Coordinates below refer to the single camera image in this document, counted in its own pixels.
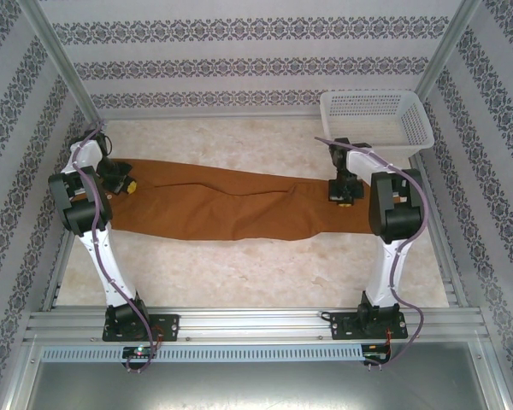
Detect grey slotted cable duct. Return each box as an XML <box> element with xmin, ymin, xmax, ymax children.
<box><xmin>38</xmin><ymin>343</ymin><xmax>364</xmax><ymax>362</ymax></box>

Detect grey metal sheet panel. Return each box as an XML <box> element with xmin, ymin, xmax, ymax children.
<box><xmin>25</xmin><ymin>360</ymin><xmax>508</xmax><ymax>410</ymax></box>

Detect aluminium mounting rail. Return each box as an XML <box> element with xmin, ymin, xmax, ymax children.
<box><xmin>23</xmin><ymin>305</ymin><xmax>491</xmax><ymax>343</ymax></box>

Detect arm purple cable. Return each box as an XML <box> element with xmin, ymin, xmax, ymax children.
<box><xmin>79</xmin><ymin>121</ymin><xmax>162</xmax><ymax>375</ymax></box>
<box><xmin>315</xmin><ymin>135</ymin><xmax>428</xmax><ymax>368</ymax></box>

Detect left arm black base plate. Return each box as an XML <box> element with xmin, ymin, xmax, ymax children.
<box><xmin>101</xmin><ymin>313</ymin><xmax>181</xmax><ymax>343</ymax></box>

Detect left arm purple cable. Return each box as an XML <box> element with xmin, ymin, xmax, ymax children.
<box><xmin>79</xmin><ymin>121</ymin><xmax>162</xmax><ymax>375</ymax></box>

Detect aluminium table side rail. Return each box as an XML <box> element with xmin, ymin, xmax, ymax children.
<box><xmin>410</xmin><ymin>151</ymin><xmax>469</xmax><ymax>308</ymax></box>
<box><xmin>40</xmin><ymin>106</ymin><xmax>89</xmax><ymax>313</ymax></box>

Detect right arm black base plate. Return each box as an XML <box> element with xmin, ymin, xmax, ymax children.
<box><xmin>329</xmin><ymin>311</ymin><xmax>407</xmax><ymax>342</ymax></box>

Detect brown long pants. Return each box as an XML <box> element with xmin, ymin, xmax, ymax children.
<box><xmin>106</xmin><ymin>157</ymin><xmax>380</xmax><ymax>243</ymax></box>

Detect aluminium table edge rail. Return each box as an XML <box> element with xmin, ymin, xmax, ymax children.
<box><xmin>97</xmin><ymin>113</ymin><xmax>326</xmax><ymax>122</ymax></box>

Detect white plastic mesh basket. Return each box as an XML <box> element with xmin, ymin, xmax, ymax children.
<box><xmin>319</xmin><ymin>90</ymin><xmax>435</xmax><ymax>158</ymax></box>

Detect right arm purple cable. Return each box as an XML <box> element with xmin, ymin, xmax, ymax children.
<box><xmin>315</xmin><ymin>135</ymin><xmax>428</xmax><ymax>368</ymax></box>

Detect aluminium frame post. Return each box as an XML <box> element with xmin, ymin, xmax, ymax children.
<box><xmin>23</xmin><ymin>0</ymin><xmax>106</xmax><ymax>125</ymax></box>
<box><xmin>414</xmin><ymin>0</ymin><xmax>488</xmax><ymax>103</ymax></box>

